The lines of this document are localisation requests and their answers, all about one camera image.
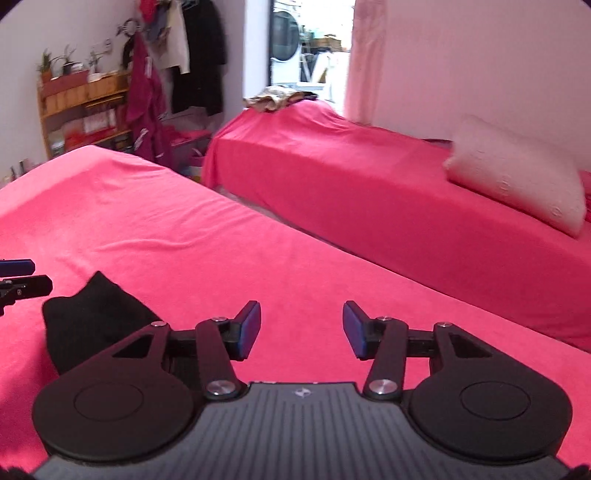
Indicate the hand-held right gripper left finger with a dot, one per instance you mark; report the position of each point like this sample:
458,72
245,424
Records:
250,331

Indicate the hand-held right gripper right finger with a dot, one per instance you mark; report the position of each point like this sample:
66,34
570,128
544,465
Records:
354,331

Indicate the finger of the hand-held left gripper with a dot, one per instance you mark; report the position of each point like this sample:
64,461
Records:
32,285
16,266

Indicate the black pants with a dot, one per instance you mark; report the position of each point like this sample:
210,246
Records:
87,314

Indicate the pink bed blanket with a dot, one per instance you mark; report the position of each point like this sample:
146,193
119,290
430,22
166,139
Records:
231,230

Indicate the bed with red sheet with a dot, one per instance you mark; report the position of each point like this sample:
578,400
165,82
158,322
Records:
346,175

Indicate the wooden shelf rack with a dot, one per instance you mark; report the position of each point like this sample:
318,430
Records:
83,110

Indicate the pile of pink floor clutter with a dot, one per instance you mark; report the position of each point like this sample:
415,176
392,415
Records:
189,143

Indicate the small potted plant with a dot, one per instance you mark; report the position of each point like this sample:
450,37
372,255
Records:
68,64
94,64
45,69

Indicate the hanging magenta garment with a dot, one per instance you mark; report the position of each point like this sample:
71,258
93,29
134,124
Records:
147,106

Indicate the pale pink pillow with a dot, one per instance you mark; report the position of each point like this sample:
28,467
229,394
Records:
517,180

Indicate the beige crumpled cloth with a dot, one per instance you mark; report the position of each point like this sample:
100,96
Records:
277,98

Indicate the white folding rack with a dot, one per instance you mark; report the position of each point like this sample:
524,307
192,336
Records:
323,69

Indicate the pink curtain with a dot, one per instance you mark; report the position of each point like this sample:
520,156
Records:
364,60

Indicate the hanging white garment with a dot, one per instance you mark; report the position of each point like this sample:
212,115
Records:
178,41

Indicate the hanging black coat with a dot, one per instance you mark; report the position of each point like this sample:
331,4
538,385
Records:
201,55

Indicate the white washing machine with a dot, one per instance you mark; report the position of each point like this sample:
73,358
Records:
284,46

